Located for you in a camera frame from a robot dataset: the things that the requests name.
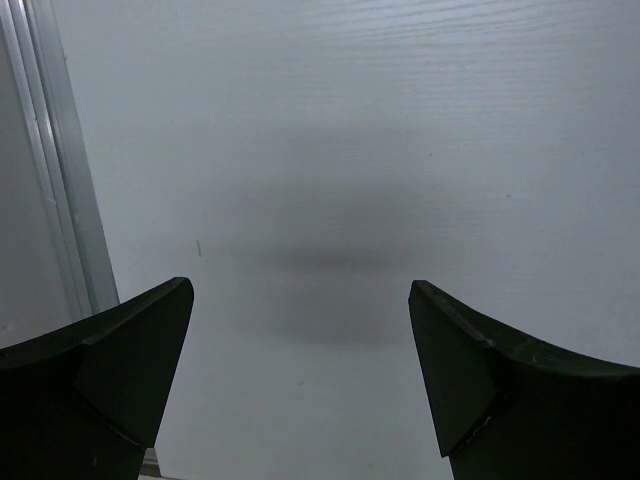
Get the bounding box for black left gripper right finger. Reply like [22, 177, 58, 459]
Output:
[408, 280, 639, 479]

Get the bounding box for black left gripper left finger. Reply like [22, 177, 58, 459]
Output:
[1, 277, 194, 479]

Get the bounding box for aluminium left side rail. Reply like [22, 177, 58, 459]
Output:
[1, 1, 119, 320]

